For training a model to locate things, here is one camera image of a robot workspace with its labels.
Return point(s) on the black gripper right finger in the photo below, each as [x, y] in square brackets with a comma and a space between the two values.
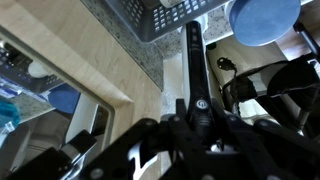
[243, 133]

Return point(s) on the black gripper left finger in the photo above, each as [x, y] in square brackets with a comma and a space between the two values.
[178, 133]

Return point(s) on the black white electric toothbrush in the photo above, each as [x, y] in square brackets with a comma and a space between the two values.
[196, 66]

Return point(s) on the white toothbrush charging base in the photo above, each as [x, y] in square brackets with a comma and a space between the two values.
[204, 23]

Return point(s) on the beige fabric bag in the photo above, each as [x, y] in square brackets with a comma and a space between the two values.
[253, 53]

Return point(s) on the grey perforated plastic basket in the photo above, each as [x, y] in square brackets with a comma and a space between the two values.
[160, 23]

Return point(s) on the wood framed mirror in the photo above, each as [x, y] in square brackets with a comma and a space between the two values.
[83, 60]

